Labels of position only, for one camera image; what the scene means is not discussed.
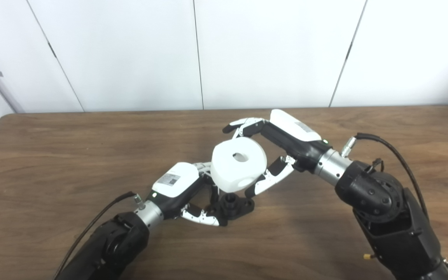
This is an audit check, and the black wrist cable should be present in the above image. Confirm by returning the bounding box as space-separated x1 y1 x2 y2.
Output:
341 133 448 280
53 191 147 280

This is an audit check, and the round white piece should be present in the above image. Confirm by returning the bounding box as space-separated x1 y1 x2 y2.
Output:
210 141 268 193

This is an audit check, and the black flanged holder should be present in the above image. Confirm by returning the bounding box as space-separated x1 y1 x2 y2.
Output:
206 193 255 226

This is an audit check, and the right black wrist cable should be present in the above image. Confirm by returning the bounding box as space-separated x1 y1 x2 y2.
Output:
341 133 448 280

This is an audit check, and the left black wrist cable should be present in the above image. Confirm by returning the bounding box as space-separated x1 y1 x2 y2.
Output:
53 191 147 280

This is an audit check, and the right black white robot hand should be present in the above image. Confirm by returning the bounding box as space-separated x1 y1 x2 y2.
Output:
222 109 333 199

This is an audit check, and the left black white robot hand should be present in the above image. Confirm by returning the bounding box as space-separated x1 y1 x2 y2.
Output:
146 161 228 227

